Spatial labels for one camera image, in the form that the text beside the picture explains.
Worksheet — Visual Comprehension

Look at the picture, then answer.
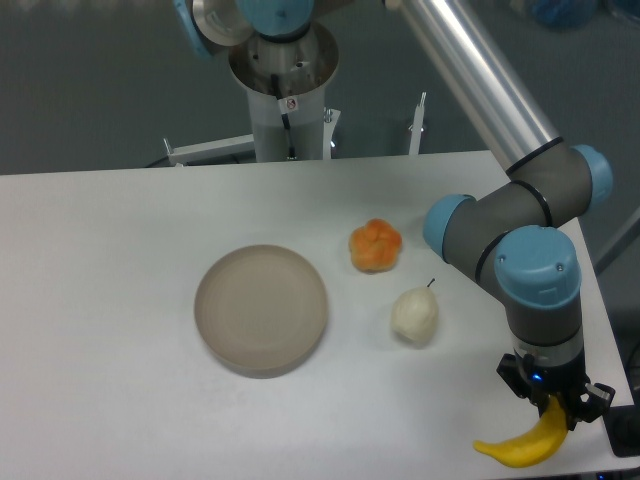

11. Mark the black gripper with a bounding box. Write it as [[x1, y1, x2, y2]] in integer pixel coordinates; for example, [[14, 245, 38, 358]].
[[496, 340, 614, 431]]

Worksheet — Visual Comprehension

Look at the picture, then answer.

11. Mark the yellow toy banana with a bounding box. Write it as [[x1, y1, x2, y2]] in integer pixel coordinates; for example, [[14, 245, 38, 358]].
[[472, 396, 568, 468]]

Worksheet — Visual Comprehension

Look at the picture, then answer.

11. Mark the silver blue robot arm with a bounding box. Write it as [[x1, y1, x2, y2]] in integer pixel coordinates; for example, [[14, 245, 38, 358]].
[[174, 1, 614, 428]]

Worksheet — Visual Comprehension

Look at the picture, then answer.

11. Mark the black device at table edge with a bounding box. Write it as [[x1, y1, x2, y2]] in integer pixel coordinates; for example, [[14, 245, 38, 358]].
[[604, 405, 639, 458]]

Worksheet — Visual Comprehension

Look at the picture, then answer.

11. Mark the white toy pear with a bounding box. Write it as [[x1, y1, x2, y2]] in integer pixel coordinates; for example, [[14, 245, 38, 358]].
[[390, 279, 439, 345]]

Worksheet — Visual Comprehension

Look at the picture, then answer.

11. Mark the orange toy pumpkin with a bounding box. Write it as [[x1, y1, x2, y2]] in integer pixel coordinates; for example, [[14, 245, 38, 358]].
[[349, 218, 403, 273]]

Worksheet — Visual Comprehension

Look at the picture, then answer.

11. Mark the beige round plate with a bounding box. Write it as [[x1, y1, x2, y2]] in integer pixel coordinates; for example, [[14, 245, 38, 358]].
[[194, 245, 329, 378]]

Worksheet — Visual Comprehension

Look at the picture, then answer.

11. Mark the white right mounting bracket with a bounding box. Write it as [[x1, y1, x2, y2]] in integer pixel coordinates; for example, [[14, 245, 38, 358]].
[[408, 91, 427, 155]]

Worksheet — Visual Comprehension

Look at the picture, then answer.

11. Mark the white mounting bracket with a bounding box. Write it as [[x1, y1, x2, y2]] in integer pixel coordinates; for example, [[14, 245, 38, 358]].
[[408, 91, 427, 155], [163, 134, 255, 166]]

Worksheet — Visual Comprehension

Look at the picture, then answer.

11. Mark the black cable on pedestal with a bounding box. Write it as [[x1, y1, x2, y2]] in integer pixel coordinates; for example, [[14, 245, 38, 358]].
[[270, 73, 297, 160]]

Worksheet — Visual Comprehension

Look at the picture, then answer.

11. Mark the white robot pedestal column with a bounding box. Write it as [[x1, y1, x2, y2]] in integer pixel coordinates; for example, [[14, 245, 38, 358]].
[[229, 22, 339, 163]]

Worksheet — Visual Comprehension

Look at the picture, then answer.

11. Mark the white left mounting bracket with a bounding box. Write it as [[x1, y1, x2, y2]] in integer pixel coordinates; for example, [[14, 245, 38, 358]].
[[163, 134, 255, 166]]

